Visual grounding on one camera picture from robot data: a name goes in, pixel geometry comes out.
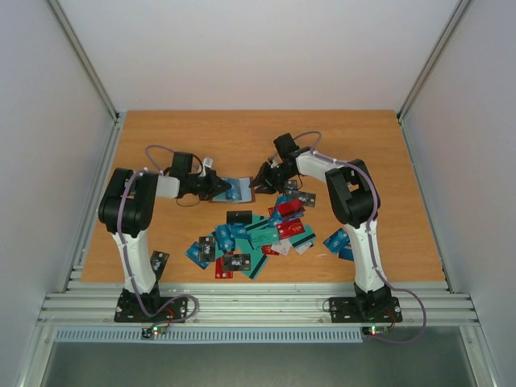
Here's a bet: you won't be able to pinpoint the blue card pile centre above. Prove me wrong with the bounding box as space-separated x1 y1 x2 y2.
215 224 235 251

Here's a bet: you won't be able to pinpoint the black VIP card far left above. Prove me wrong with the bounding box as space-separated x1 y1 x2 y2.
150 251 169 280

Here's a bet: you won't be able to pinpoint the blue card left edge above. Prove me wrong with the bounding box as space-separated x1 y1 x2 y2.
185 242 210 270

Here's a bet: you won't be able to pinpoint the controller board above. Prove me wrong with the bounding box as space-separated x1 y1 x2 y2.
362 325 393 336
141 326 168 339

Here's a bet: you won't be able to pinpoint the black VIP card top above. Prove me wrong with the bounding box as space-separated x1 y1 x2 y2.
289 190 316 207

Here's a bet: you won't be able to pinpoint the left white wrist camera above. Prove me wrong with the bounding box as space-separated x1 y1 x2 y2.
198 157 213 177

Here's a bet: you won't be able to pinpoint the blue card far right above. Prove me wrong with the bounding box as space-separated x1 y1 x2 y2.
339 246 354 261

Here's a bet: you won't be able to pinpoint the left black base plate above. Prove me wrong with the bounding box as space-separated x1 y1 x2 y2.
114 289 189 323

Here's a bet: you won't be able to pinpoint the brown leather card holder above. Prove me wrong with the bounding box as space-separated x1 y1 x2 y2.
210 177 255 204

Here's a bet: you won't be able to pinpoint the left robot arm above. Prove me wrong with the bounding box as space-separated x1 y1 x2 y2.
98 152 231 321

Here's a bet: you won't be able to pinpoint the blue VIP chip card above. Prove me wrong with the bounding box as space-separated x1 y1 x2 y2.
224 178 242 202

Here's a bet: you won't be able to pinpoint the dark red card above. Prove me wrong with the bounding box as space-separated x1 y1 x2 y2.
274 199 305 219

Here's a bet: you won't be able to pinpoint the teal card pile bottom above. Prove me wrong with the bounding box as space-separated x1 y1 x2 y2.
234 215 316 256

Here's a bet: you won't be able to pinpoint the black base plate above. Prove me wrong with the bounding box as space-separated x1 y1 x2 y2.
327 297 403 323
114 289 189 323

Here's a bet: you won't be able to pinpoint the grey slotted cable duct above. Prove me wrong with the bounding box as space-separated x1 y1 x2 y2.
55 327 363 344

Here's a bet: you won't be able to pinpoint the black plain card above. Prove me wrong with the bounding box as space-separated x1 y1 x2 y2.
227 210 252 224

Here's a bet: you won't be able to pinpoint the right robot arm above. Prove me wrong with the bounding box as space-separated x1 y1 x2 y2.
250 133 392 322

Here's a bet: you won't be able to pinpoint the black vip card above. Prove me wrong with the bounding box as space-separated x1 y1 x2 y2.
198 235 217 262
289 190 316 207
150 251 169 280
222 253 252 272

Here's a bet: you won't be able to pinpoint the left controller board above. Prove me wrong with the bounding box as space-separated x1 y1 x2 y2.
141 326 168 339

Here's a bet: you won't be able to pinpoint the red gold VIP card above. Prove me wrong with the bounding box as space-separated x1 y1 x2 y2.
276 218 306 239

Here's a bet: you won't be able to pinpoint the aluminium frame rails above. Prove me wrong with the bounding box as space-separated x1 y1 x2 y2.
37 281 480 327

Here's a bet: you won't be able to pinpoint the blue card right upper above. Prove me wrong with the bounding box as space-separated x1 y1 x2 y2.
323 228 350 254

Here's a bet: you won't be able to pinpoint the right controller board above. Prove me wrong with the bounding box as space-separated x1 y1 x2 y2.
362 325 393 336

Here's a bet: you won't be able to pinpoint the black VIP card bottom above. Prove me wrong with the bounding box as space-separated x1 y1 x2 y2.
222 253 252 272

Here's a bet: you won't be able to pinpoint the black card top upper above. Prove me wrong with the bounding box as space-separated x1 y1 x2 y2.
285 180 299 191

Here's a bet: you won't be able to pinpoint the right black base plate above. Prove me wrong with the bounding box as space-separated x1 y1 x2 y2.
327 297 403 323

